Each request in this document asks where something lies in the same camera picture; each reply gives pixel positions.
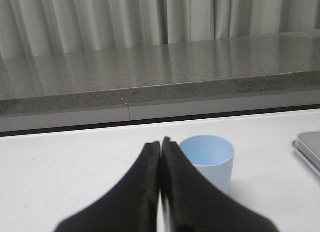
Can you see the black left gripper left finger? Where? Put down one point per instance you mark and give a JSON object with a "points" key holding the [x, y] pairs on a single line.
{"points": [[130, 206]]}

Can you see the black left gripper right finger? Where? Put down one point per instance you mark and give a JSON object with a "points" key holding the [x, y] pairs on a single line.
{"points": [[192, 204]]}

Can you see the light blue plastic cup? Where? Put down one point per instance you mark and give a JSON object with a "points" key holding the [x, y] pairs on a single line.
{"points": [[213, 157]]}

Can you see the silver digital kitchen scale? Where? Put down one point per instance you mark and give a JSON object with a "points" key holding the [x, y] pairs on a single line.
{"points": [[307, 146]]}

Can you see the grey stone counter ledge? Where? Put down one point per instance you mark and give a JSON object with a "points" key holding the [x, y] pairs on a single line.
{"points": [[238, 74]]}

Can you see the white pleated curtain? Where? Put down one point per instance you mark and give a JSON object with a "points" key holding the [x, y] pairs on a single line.
{"points": [[39, 27]]}

